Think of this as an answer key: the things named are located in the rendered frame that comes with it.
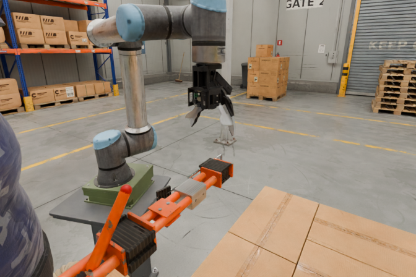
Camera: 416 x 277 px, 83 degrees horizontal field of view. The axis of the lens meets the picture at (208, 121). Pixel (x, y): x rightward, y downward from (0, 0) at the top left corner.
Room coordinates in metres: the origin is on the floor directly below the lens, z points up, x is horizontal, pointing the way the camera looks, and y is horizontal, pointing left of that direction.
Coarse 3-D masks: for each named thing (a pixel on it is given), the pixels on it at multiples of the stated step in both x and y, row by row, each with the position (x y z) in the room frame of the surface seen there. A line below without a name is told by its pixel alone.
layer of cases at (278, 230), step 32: (256, 224) 1.21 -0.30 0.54; (288, 224) 1.21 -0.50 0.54; (320, 224) 1.21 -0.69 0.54; (352, 224) 1.21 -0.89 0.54; (384, 224) 1.21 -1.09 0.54; (224, 256) 0.98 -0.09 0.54; (256, 256) 0.98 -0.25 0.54; (288, 256) 0.98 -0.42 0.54; (320, 256) 0.98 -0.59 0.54; (352, 256) 0.98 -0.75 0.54; (384, 256) 0.98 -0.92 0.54
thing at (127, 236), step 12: (132, 216) 0.44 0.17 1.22; (120, 228) 0.41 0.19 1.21; (132, 228) 0.41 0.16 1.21; (144, 228) 0.41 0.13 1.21; (120, 240) 0.38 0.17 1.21; (132, 240) 0.38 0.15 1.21; (144, 240) 0.37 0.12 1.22; (156, 240) 0.41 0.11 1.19; (108, 252) 0.36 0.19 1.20; (120, 252) 0.34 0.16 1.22; (132, 252) 0.35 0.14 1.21; (144, 252) 0.38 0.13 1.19; (120, 264) 0.35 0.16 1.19; (132, 264) 0.35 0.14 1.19
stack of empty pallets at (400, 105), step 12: (384, 60) 6.72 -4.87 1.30; (396, 60) 6.57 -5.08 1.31; (408, 60) 6.66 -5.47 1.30; (384, 72) 6.02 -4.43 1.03; (396, 72) 6.18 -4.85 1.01; (408, 72) 5.79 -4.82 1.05; (384, 84) 6.10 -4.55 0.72; (396, 84) 6.10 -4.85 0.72; (408, 84) 5.70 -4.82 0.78; (384, 96) 5.98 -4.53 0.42; (396, 96) 6.25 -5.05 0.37; (408, 96) 5.93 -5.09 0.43; (372, 108) 6.39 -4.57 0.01; (384, 108) 5.90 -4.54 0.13; (396, 108) 5.78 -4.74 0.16; (408, 108) 5.87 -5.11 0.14
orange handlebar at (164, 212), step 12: (216, 180) 0.63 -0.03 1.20; (156, 204) 0.50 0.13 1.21; (168, 204) 0.50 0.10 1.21; (180, 204) 0.50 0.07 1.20; (144, 216) 0.46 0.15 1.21; (156, 216) 0.49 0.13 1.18; (168, 216) 0.46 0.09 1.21; (156, 228) 0.43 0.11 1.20; (84, 264) 0.33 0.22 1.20; (108, 264) 0.33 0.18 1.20; (60, 276) 0.31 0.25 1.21; (72, 276) 0.31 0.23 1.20; (96, 276) 0.31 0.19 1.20
